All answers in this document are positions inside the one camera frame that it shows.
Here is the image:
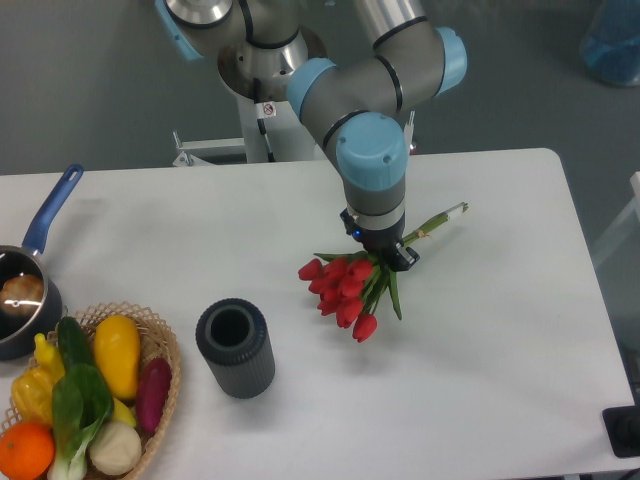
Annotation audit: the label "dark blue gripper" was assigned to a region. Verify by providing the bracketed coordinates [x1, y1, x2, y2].
[340, 209, 420, 272]

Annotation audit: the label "red tulip bouquet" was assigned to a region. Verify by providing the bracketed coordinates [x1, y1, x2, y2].
[298, 202, 469, 343]

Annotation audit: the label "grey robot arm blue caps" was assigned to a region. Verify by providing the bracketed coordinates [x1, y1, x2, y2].
[156, 1, 467, 272]

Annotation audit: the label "dark grey ribbed vase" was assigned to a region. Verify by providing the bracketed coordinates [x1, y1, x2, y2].
[195, 298, 275, 399]

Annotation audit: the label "black device at table edge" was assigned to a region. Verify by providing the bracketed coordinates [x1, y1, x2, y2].
[602, 406, 639, 458]

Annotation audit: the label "purple eggplant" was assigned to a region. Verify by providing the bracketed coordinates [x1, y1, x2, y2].
[135, 357, 172, 435]

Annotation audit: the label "blue translucent container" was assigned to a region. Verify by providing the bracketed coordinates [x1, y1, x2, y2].
[579, 1, 639, 87]

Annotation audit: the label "yellow squash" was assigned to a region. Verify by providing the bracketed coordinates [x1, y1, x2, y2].
[94, 315, 141, 401]

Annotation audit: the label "yellow banana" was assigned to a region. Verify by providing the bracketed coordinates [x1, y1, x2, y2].
[111, 398, 137, 428]

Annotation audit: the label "green cucumber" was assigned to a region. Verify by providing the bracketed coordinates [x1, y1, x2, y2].
[56, 316, 95, 370]

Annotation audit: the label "beige garlic bulb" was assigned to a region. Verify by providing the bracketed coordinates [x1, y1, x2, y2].
[89, 421, 142, 476]

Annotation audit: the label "green bok choy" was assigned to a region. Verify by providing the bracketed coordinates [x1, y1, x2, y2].
[47, 364, 113, 479]

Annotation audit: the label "small yellow pepper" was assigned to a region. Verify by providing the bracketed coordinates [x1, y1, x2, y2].
[34, 333, 65, 381]

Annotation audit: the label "brown bread roll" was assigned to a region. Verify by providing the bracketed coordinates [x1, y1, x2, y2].
[1, 274, 44, 316]

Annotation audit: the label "yellow bell pepper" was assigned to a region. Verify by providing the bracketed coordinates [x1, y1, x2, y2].
[11, 367, 54, 427]

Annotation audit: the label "orange fruit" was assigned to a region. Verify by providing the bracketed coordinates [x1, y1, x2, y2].
[1, 422, 55, 479]

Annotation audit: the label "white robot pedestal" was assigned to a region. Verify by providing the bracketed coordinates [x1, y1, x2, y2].
[172, 24, 419, 168]

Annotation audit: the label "blue handled saucepan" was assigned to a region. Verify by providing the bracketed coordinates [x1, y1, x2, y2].
[1, 164, 84, 361]

